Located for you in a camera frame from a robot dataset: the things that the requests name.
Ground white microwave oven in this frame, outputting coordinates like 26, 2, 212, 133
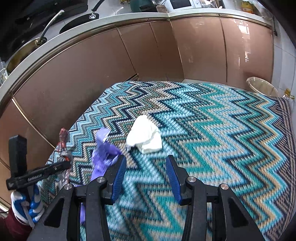
170, 0, 202, 10

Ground beige waste bin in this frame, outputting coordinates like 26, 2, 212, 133
246, 77, 279, 97

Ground purple wrapper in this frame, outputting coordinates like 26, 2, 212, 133
79, 127, 123, 227

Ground brown kitchen cabinets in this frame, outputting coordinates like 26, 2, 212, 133
1, 16, 273, 204

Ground green kitchen appliance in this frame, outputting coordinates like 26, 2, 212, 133
129, 0, 157, 13

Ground red silver snack wrapper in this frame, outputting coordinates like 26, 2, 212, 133
58, 128, 73, 189

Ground white tissue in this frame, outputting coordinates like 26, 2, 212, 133
126, 115, 163, 154

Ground cooking oil bottle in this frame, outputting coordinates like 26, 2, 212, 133
282, 88, 295, 100

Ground zigzag patterned table cloth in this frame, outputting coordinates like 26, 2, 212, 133
36, 80, 296, 241

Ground white kitchen countertop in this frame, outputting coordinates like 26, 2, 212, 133
1, 8, 272, 102

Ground steel wok with handle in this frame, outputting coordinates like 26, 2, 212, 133
6, 9, 65, 74

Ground black frying pan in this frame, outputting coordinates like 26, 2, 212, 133
59, 0, 104, 34

